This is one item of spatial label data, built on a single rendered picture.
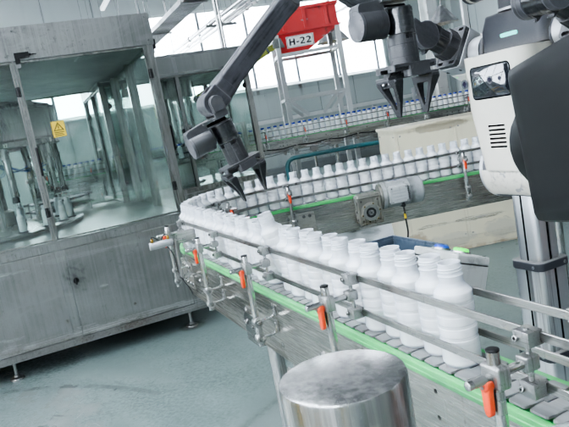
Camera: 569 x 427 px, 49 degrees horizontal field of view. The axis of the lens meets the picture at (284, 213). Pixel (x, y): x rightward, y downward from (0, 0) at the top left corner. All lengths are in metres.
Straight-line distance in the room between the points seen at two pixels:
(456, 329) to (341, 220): 2.17
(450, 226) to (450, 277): 4.76
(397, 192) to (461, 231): 2.81
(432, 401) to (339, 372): 0.90
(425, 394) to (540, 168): 0.91
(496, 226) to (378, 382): 5.74
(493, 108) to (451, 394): 0.89
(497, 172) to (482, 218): 4.11
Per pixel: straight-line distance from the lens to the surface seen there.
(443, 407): 1.05
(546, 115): 0.18
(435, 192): 3.23
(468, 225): 5.79
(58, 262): 4.58
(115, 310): 4.68
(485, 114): 1.72
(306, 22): 8.26
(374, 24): 1.20
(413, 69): 1.23
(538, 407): 0.91
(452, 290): 0.98
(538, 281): 1.78
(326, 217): 3.11
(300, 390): 0.16
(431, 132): 5.60
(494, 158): 1.72
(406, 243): 2.21
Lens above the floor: 1.42
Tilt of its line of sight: 8 degrees down
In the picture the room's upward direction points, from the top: 11 degrees counter-clockwise
